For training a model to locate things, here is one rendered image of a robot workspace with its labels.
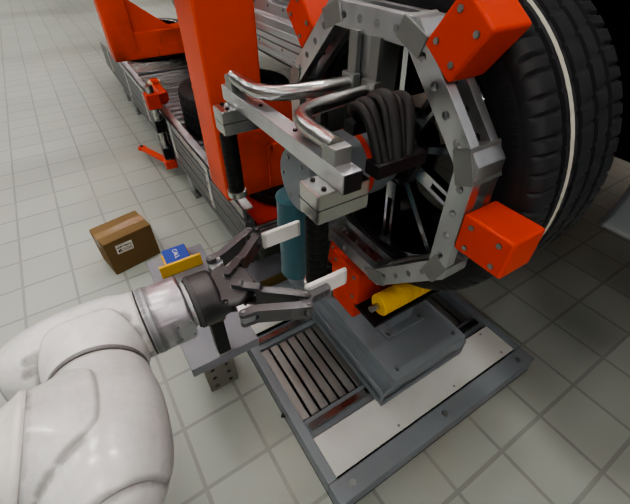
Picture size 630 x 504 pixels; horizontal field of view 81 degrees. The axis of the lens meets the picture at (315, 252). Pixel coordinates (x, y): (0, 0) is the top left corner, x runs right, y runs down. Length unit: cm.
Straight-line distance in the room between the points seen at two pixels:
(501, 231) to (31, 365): 61
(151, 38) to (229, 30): 197
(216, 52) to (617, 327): 177
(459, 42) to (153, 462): 57
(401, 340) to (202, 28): 103
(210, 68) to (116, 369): 86
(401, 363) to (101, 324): 90
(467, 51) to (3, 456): 62
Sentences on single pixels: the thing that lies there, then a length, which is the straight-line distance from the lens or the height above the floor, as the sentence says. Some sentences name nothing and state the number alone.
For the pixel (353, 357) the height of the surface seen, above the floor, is 17.
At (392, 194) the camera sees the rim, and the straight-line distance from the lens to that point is 90.
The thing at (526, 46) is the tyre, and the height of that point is 109.
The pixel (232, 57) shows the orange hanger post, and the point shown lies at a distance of 113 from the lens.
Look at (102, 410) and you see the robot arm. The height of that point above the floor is 91.
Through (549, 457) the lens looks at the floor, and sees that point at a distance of 148.
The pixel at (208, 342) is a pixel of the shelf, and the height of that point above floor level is 45.
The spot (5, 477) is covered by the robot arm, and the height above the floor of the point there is 92.
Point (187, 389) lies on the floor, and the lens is 145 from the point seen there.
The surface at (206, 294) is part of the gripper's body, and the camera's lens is 51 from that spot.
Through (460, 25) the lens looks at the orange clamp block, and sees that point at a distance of 58.
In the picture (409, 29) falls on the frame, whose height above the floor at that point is 110.
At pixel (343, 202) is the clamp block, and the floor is 93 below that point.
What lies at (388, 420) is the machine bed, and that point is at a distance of 127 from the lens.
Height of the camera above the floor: 122
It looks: 42 degrees down
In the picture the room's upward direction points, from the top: straight up
